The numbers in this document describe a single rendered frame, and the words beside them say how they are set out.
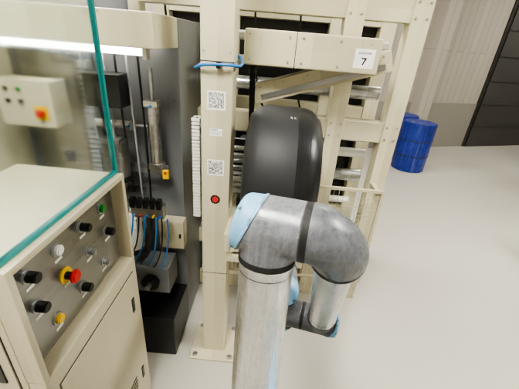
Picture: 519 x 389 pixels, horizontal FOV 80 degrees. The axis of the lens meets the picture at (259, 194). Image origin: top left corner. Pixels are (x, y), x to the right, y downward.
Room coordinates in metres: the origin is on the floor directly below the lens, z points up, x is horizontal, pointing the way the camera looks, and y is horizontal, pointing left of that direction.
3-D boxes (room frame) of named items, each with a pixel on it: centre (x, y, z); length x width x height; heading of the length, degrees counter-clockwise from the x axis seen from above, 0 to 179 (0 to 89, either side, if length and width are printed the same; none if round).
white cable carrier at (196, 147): (1.31, 0.29, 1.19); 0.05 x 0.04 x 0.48; 179
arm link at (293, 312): (0.77, -0.12, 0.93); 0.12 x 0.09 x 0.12; 76
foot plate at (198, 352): (1.34, 0.20, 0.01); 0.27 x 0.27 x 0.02; 89
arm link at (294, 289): (0.78, -0.10, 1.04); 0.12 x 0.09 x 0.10; 179
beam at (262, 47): (1.65, -0.18, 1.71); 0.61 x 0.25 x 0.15; 89
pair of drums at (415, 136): (5.25, -2.41, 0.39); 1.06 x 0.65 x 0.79; 19
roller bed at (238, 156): (1.74, 0.16, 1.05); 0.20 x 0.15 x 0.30; 89
